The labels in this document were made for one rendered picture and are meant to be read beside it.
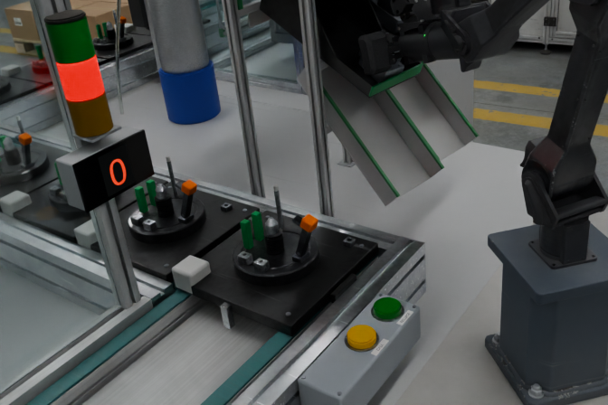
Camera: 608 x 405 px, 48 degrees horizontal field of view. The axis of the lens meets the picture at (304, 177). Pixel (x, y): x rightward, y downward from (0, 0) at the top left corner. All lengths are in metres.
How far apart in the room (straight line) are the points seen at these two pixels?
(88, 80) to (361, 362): 0.51
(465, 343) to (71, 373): 0.58
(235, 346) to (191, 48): 1.07
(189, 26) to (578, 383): 1.34
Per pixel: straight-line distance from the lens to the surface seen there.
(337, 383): 0.91
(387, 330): 0.98
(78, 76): 0.91
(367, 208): 1.45
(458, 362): 1.09
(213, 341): 1.07
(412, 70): 1.19
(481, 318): 1.17
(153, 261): 1.18
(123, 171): 0.97
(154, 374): 1.05
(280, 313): 1.01
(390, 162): 1.25
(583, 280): 0.93
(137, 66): 2.38
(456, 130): 1.41
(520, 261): 0.95
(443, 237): 1.35
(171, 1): 1.90
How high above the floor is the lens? 1.60
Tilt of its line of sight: 27 degrees down
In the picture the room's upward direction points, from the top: 6 degrees counter-clockwise
